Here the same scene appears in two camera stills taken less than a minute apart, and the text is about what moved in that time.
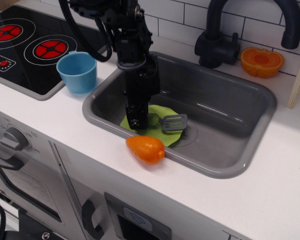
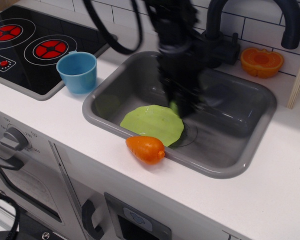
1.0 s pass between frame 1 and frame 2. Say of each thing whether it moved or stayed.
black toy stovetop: stayed
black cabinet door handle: stayed
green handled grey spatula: moved
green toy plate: stayed
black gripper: moved
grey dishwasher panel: stayed
